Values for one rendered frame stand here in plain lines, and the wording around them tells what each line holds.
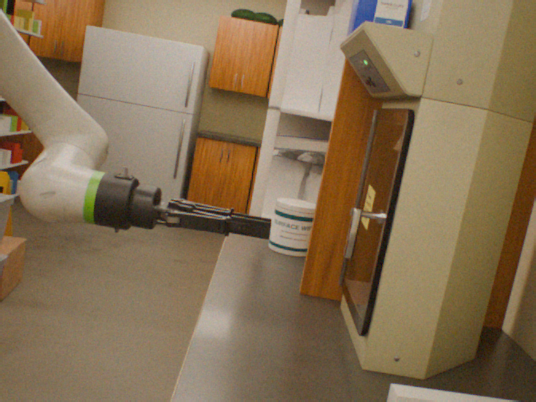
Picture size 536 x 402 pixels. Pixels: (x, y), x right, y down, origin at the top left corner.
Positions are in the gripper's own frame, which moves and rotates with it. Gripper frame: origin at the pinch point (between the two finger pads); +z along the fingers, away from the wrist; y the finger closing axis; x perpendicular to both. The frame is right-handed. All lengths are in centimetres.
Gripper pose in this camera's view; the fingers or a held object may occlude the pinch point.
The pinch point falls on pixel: (250, 226)
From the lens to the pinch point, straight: 102.8
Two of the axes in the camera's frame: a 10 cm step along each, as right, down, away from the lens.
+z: 9.8, 1.8, 0.3
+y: 0.0, -1.8, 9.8
